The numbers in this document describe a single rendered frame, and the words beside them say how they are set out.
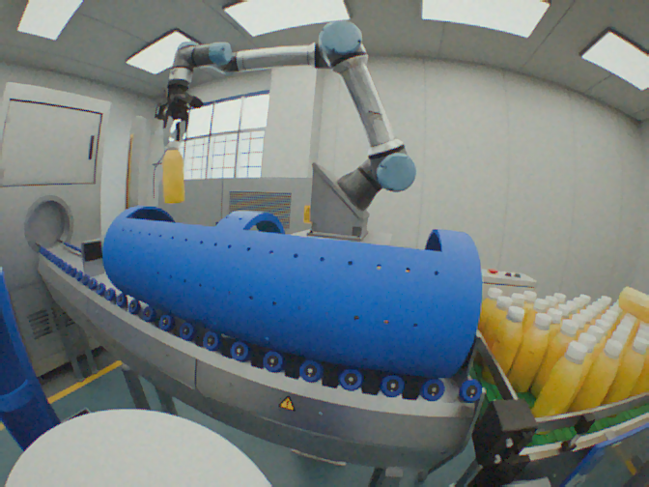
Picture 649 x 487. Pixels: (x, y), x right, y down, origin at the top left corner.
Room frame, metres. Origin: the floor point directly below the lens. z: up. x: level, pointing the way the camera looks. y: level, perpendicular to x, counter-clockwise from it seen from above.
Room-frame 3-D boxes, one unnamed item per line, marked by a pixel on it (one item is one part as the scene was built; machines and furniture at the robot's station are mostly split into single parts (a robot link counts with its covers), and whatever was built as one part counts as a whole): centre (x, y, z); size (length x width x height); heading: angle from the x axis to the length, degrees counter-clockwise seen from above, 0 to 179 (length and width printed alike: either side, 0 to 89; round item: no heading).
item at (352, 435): (0.67, 0.71, 0.79); 2.17 x 0.29 x 0.34; 76
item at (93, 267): (0.74, 0.98, 1.00); 0.10 x 0.04 x 0.15; 166
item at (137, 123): (1.10, 1.06, 0.85); 0.06 x 0.06 x 1.70; 76
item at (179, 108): (0.66, 0.50, 1.56); 0.09 x 0.08 x 0.12; 76
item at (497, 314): (0.47, -0.44, 0.98); 0.07 x 0.07 x 0.17
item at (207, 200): (2.55, 0.95, 0.72); 2.15 x 0.54 x 1.45; 74
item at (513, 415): (0.20, -0.30, 0.95); 0.10 x 0.07 x 0.10; 166
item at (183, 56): (0.66, 0.49, 1.72); 0.09 x 0.08 x 0.11; 91
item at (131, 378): (0.60, 0.73, 0.31); 0.06 x 0.06 x 0.63; 76
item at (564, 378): (0.22, -0.44, 0.98); 0.07 x 0.07 x 0.17
